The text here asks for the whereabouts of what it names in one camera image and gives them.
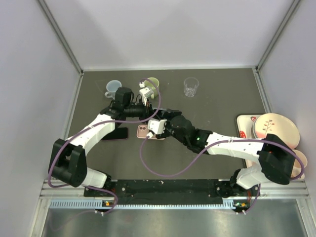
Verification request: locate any light blue footed cup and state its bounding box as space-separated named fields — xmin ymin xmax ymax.
xmin=105 ymin=80 xmax=122 ymax=99

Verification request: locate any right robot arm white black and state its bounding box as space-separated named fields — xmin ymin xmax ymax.
xmin=148 ymin=110 xmax=296 ymax=196

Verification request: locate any green mug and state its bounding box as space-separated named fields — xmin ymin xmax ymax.
xmin=144 ymin=77 xmax=159 ymax=99

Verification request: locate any pink white plate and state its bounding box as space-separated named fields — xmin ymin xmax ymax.
xmin=252 ymin=113 xmax=300 ymax=149

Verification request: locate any white tray with strawberries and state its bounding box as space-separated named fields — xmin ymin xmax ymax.
xmin=236 ymin=114 xmax=267 ymax=171

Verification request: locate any light blue cable duct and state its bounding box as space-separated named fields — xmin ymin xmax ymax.
xmin=49 ymin=198 xmax=237 ymax=210

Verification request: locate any clear glass tumbler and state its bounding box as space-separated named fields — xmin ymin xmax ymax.
xmin=184 ymin=77 xmax=199 ymax=97

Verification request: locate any pink mug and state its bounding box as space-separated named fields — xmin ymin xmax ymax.
xmin=291 ymin=150 xmax=308 ymax=178

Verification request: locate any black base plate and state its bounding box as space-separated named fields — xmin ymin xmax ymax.
xmin=83 ymin=179 xmax=261 ymax=205

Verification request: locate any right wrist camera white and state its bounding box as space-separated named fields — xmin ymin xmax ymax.
xmin=147 ymin=119 xmax=167 ymax=138

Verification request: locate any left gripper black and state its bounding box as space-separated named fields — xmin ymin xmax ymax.
xmin=124 ymin=98 xmax=161 ymax=124

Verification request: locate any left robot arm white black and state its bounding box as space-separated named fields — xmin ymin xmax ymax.
xmin=48 ymin=83 xmax=157 ymax=196

